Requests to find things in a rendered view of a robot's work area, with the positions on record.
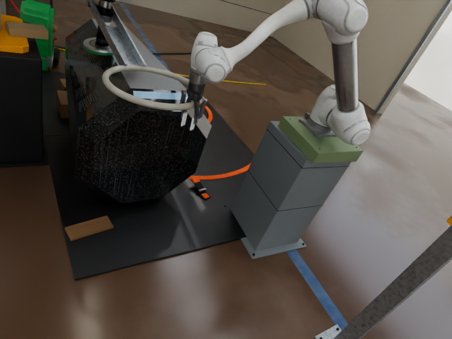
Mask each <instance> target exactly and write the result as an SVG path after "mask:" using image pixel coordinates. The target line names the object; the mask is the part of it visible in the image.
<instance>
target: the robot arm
mask: <svg viewBox="0 0 452 339"><path fill-rule="evenodd" d="M368 16H369V13H368V9H367V6H366V5H365V2H364V1H363V0H293V1H292V2H290V3H289V4H288V5H286V6H284V7H283V8H282V9H280V10H278V11H277V12H276V13H274V14H272V15H271V16H270V17H268V18H267V19H266V20H265V21H263V22H262V23H261V24H260V25H259V26H258V27H257V28H256V29H255V30H254V31H253V32H252V33H251V34H250V35H249V36H248V37H247V38H246V39H245V40H244V41H243V42H242V43H240V44H238V45H237V46H234V47H232V48H224V47H222V46H220V47H218V43H217V37H216V36H215V35H214V34H211V33H209V32H200V33H199V34H198V36H197V37H196V40H195V41H194V45H193V48H192V54H191V59H190V60H191V66H190V72H189V76H188V78H189V84H188V89H183V90H181V94H182V96H181V100H180V104H184V103H185V99H186V94H188V98H187V101H186V103H188V102H191V101H193V102H194V117H192V122H191V125H190V130H193V129H194V125H195V124H196V123H197V121H198V119H200V118H202V115H203V113H204V108H205V105H206V103H207V102H208V99H205V98H204V97H203V92H204V88H205V84H207V83H208V82H209V83H220V82H222V81H223V80H224V79H225V78H226V76H227V74H228V73H230V72H231V71H232V69H233V66H234V65H235V64H236V63H237V62H239V61H240V60H242V59H243V58H245V57H246V56H248V55H249V54H250V53H251V52H252V51H253V50H255V49H256V48H257V47H258V46H259V45H260V44H261V43H262V42H263V41H265V39H267V37H269V35H271V34H272V33H273V32H275V31H276V30H278V29H279V28H281V27H283V26H287V25H289V24H294V23H297V22H302V21H305V20H308V19H310V18H313V17H314V18H317V19H319V20H321V21H322V24H323V27H324V30H325V31H326V35H327V37H328V40H329V41H330V42H331V43H332V57H333V65H334V80H335V85H331V86H328V87H327V88H325V90H323V92H322V93H321V94H320V95H319V98H318V99H317V101H316V103H315V105H314V107H313V109H312V111H311V113H308V112H306V113H305V117H306V118H300V119H299V122H300V123H302V124H303V125H304V126H305V127H306V128H307V129H308V130H309V131H310V132H311V133H312V134H313V135H314V136H315V137H317V138H318V137H338V138H339V139H340V140H341V141H343V142H345V143H347V144H349V145H360V144H361V143H364V142H365V141H366V140H367V139H368V138H369V135H370V133H371V127H370V124H369V122H368V121H367V116H366V114H365V109H364V106H363V105H362V104H361V103H360V102H359V100H358V73H357V46H356V38H357V36H358V35H359V33H360V31H361V30H362V29H363V28H364V27H365V25H366V23H367V20H368ZM201 99H202V104H201V106H200V110H199V103H200V100H201Z"/></svg>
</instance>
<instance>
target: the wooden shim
mask: <svg viewBox="0 0 452 339"><path fill-rule="evenodd" d="M112 228H114V226H113V224H112V223H111V221H110V220H109V218H108V216H107V215H106V216H103V217H99V218H97V219H92V220H89V221H85V222H82V223H78V224H75V225H71V226H68V227H65V231H66V233H67V235H68V237H69V239H70V241H73V240H76V239H80V238H82V237H87V236H89V235H93V234H95V233H99V232H102V231H106V230H109V229H112Z"/></svg>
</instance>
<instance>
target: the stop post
mask: <svg viewBox="0 0 452 339"><path fill-rule="evenodd" d="M447 222H448V224H450V227H449V228H448V229H447V230H446V231H445V232H444V233H443V234H442V235H441V236H440V237H439V238H438V239H437V240H436V241H434V242H433V243H432V244H431V245H430V246H429V247H428V248H427V249H426V250H425V251H424V252H423V253H422V254H421V255H420V256H419V257H417V259H415V261H413V263H411V265H409V267H407V269H405V271H403V272H402V273H401V274H400V275H399V276H398V277H397V278H396V279H395V280H394V281H393V282H392V283H391V284H390V285H389V286H388V287H387V288H386V289H384V290H383V291H382V292H381V293H380V294H379V295H378V296H377V297H376V298H375V299H374V300H373V301H372V302H371V303H370V304H369V305H367V306H366V307H365V308H364V309H363V310H362V311H361V312H360V313H359V314H358V315H357V316H356V317H355V318H354V319H353V320H352V321H351V322H350V323H349V324H348V325H347V326H346V327H345V328H344V329H343V330H341V329H340V328H339V326H338V325H337V324H336V325H335V326H333V327H331V328H330V329H328V330H326V331H324V332H322V333H321V334H318V335H317V336H315V339H361V338H363V337H364V336H365V335H366V334H367V333H369V332H370V331H371V330H372V329H373V328H374V327H375V326H376V325H377V324H379V323H380V322H381V321H382V320H383V319H385V318H386V317H387V316H388V315H389V314H390V313H391V312H392V311H393V310H395V309H396V308H397V307H398V306H399V305H401V304H402V303H403V302H404V301H405V300H406V299H407V298H408V297H409V296H411V295H412V294H413V293H414V292H415V291H417V290H418V289H419V288H420V287H421V286H422V285H423V284H424V283H425V282H427V281H428V280H429V279H430V278H431V277H433V276H434V275H435V274H436V273H437V272H438V271H439V270H440V269H442V268H443V267H444V266H445V265H446V264H448V263H449V262H450V261H451V260H452V216H451V217H450V218H449V219H447Z"/></svg>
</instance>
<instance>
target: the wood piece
mask: <svg viewBox="0 0 452 339"><path fill-rule="evenodd" d="M5 29H6V30H7V33H8V34H9V36H15V37H23V38H38V39H47V40H48V30H47V29H46V28H45V26H44V25H39V24H27V23H21V22H9V21H5Z"/></svg>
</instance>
